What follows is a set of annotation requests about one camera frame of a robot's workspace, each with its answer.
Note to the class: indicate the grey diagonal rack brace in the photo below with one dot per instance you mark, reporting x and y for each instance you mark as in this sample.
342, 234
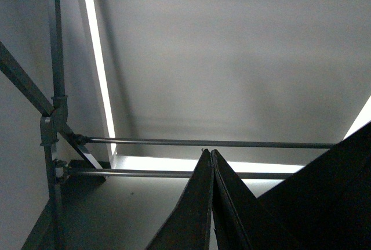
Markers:
43, 108

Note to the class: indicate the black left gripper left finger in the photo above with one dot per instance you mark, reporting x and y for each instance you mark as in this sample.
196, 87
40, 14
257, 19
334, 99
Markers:
189, 224

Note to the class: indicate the grey cross rod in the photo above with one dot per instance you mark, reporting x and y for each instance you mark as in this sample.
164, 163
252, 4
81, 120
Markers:
165, 174
81, 139

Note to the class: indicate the grey vertical rack pole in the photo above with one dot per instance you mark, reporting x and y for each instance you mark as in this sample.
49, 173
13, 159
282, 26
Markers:
56, 47

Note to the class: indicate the black printed t-shirt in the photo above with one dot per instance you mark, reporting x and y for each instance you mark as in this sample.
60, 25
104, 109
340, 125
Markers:
326, 205

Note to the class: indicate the grey upper cross rod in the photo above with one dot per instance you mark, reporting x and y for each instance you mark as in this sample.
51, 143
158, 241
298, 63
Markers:
81, 139

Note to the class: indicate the grey lower cross rod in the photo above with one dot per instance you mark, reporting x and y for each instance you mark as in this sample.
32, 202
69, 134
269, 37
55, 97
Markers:
165, 174

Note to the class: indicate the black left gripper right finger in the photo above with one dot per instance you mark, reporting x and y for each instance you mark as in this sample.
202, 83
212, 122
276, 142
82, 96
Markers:
241, 222

